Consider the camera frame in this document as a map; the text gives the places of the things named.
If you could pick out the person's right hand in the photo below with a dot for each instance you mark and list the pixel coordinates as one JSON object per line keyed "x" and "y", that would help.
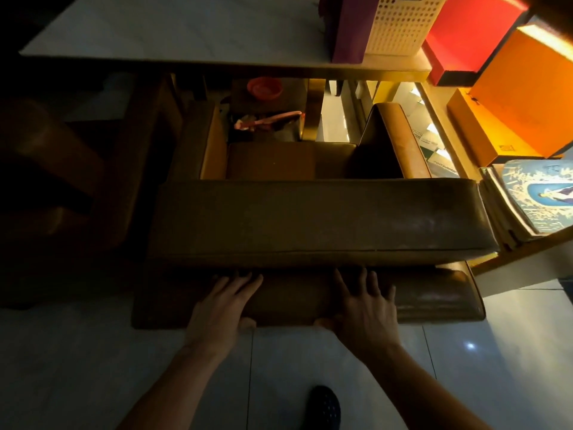
{"x": 365, "y": 322}

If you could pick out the person's left hand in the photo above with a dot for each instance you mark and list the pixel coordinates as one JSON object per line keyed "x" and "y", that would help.
{"x": 215, "y": 322}

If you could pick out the person's right middle finger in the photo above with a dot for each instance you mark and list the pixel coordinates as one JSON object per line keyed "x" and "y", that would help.
{"x": 361, "y": 284}

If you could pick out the person's right thumb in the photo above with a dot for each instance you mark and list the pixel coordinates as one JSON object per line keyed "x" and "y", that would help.
{"x": 324, "y": 323}

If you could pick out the person's right little finger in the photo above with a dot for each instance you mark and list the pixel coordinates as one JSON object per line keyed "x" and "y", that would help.
{"x": 391, "y": 297}

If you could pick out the person's left thumb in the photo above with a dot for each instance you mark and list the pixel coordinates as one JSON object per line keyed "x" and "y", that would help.
{"x": 248, "y": 324}

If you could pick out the person's left middle finger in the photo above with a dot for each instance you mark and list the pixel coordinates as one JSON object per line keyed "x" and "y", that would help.
{"x": 237, "y": 285}

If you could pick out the brown leather armchair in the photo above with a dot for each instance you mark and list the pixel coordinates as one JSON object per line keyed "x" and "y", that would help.
{"x": 313, "y": 219}

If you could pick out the person's left forearm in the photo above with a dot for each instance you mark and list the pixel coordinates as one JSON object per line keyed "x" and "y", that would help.
{"x": 174, "y": 389}

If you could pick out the person's right forearm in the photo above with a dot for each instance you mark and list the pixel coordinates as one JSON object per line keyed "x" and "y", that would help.
{"x": 416, "y": 394}

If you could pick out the black shoe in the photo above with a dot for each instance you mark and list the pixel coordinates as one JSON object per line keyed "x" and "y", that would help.
{"x": 323, "y": 409}

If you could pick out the stack of magazines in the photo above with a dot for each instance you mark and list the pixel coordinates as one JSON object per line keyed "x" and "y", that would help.
{"x": 501, "y": 210}

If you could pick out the dark bag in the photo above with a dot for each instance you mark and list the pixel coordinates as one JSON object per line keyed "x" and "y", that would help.
{"x": 268, "y": 134}

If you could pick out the blue illustrated magazine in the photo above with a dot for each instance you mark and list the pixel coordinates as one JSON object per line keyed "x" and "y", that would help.
{"x": 537, "y": 192}

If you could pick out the small orange box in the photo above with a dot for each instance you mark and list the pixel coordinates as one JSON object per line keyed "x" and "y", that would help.
{"x": 481, "y": 129}

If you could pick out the red bowl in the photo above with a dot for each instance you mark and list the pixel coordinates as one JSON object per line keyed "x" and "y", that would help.
{"x": 265, "y": 88}

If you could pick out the large orange box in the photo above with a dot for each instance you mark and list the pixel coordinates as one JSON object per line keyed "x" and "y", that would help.
{"x": 528, "y": 93}

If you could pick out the purple box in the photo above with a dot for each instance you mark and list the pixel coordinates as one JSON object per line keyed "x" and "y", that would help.
{"x": 351, "y": 26}

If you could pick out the white marble table gold edge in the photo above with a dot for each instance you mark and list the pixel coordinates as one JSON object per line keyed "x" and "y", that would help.
{"x": 179, "y": 31}

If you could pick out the white perforated plastic basket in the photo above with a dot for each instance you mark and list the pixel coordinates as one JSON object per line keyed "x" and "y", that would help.
{"x": 403, "y": 24}

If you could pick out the red box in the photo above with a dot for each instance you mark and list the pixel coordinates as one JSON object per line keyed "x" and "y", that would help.
{"x": 470, "y": 31}

